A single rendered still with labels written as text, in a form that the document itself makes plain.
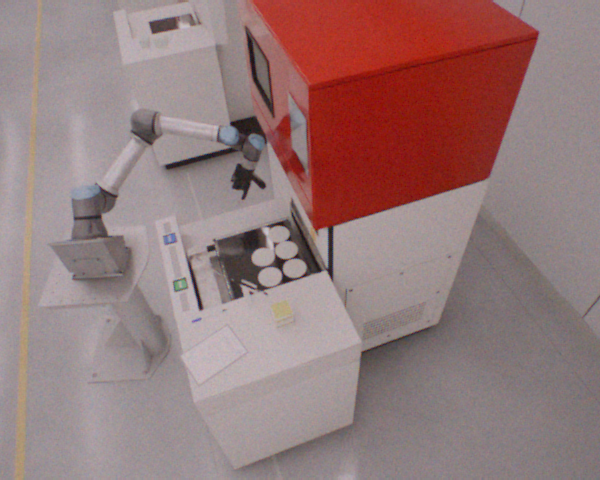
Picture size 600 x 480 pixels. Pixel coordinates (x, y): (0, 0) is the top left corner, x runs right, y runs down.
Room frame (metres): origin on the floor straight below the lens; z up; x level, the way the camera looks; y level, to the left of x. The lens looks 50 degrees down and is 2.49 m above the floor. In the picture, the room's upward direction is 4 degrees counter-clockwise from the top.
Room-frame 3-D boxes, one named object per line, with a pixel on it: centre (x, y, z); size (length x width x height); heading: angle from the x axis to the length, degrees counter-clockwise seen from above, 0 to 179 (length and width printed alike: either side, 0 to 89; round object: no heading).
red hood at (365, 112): (1.59, -0.27, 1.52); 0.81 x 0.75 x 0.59; 17
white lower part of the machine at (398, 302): (1.60, -0.30, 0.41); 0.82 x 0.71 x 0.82; 17
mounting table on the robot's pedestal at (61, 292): (1.33, 0.95, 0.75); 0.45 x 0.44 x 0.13; 90
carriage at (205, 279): (1.15, 0.43, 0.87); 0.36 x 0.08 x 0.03; 17
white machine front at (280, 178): (1.50, 0.02, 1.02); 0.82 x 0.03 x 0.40; 17
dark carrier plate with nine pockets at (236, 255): (1.25, 0.18, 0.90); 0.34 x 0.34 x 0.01; 17
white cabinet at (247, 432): (1.14, 0.26, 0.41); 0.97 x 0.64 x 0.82; 17
